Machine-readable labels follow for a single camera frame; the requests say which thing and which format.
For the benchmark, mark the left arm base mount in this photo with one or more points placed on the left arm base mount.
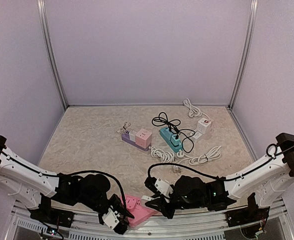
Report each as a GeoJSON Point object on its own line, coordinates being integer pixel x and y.
{"type": "Point", "coordinates": [57, 217]}

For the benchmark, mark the right aluminium corner post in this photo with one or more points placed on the right aluminium corner post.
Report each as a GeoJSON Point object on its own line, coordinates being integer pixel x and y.
{"type": "Point", "coordinates": [245, 53]}

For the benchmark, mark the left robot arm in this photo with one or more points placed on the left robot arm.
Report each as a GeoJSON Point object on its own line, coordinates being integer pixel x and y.
{"type": "Point", "coordinates": [36, 188]}

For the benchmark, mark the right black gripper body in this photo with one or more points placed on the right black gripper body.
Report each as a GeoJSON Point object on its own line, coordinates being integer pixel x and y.
{"type": "Point", "coordinates": [169, 213]}

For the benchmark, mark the aluminium front rail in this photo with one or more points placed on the aluminium front rail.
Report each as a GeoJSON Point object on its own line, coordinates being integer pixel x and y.
{"type": "Point", "coordinates": [85, 226]}

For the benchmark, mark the teal charger plug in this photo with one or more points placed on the teal charger plug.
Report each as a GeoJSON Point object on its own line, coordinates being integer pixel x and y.
{"type": "Point", "coordinates": [175, 142]}

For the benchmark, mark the white round plug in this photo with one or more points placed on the white round plug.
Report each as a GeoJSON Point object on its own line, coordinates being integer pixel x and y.
{"type": "Point", "coordinates": [180, 155]}

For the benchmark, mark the white cube socket adapter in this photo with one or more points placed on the white cube socket adapter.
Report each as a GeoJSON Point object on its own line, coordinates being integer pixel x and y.
{"type": "Point", "coordinates": [203, 130]}

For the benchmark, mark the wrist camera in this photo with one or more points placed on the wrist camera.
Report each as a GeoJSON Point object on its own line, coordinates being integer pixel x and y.
{"type": "Point", "coordinates": [115, 221]}
{"type": "Point", "coordinates": [159, 186]}

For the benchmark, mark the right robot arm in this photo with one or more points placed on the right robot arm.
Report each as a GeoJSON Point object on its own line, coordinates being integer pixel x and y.
{"type": "Point", "coordinates": [263, 181]}

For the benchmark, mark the teal power strip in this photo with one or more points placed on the teal power strip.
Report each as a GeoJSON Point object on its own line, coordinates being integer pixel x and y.
{"type": "Point", "coordinates": [165, 133]}

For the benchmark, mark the small white charger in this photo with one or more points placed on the small white charger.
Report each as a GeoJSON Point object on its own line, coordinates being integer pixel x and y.
{"type": "Point", "coordinates": [132, 135]}

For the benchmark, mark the pink cube socket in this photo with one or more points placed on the pink cube socket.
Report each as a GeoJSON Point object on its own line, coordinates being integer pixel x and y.
{"type": "Point", "coordinates": [143, 139]}

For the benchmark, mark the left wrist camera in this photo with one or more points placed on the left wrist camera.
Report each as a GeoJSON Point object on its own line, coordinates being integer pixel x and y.
{"type": "Point", "coordinates": [115, 221]}

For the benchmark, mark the pink triangular power strip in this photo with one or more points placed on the pink triangular power strip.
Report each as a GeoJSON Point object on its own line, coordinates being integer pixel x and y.
{"type": "Point", "coordinates": [138, 210]}

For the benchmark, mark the purple power strip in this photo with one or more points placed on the purple power strip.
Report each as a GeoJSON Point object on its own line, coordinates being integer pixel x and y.
{"type": "Point", "coordinates": [125, 137]}

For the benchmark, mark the white square charger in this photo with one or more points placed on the white square charger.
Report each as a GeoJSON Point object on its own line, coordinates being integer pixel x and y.
{"type": "Point", "coordinates": [145, 198]}

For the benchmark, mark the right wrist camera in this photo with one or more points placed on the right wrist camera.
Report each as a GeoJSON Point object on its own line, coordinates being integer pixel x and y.
{"type": "Point", "coordinates": [159, 186]}

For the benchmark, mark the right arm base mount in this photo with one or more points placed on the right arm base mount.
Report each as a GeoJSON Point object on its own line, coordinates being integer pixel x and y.
{"type": "Point", "coordinates": [246, 215]}

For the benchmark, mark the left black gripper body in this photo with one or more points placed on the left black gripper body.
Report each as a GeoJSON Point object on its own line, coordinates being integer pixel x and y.
{"type": "Point", "coordinates": [116, 210]}

